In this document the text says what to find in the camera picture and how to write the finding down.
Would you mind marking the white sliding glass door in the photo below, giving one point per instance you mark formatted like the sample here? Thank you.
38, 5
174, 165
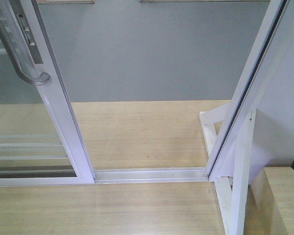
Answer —
40, 141

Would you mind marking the grey metal door handle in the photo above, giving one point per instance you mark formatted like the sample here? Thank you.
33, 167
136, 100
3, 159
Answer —
25, 40

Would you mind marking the aluminium door track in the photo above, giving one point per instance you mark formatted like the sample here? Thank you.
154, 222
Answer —
151, 175

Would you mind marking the light wooden box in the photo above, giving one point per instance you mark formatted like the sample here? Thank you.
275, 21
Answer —
273, 190

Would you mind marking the white triangular support brace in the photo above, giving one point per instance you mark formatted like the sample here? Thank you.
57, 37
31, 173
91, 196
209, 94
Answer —
231, 181

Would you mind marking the wooden floor platform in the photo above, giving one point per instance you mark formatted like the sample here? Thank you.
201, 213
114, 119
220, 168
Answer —
137, 134

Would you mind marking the white door frame post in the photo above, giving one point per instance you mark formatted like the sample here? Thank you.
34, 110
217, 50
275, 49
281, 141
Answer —
271, 43

